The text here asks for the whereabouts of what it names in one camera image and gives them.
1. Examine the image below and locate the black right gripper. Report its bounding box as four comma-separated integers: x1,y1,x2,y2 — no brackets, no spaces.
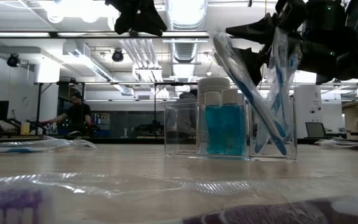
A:
225,0,308,86

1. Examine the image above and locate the white cylindrical canister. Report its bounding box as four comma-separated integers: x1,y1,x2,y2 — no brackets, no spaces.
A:
197,77,232,103

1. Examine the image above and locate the purple white toothbrush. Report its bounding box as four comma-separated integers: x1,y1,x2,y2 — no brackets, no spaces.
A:
0,172,358,224

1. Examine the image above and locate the black tripod stand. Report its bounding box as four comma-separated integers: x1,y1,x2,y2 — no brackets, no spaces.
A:
33,82,47,136

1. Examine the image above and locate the clear acrylic organizer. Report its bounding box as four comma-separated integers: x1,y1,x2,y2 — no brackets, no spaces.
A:
163,98,298,162

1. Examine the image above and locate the silver ventilation duct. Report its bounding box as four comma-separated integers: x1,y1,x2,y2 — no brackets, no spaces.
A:
165,0,208,65

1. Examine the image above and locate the black ceiling spotlight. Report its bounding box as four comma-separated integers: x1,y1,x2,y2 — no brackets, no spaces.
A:
111,49,125,63
6,54,21,68

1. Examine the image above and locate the grey office chair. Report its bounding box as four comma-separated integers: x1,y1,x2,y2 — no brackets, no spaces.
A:
305,121,329,140

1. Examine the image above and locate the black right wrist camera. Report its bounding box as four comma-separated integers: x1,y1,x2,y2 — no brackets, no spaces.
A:
303,0,347,43

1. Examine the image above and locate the person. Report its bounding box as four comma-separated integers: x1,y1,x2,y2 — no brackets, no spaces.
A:
173,88,200,139
40,91,93,138

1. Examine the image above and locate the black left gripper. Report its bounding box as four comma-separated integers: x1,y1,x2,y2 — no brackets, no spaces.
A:
104,0,168,37

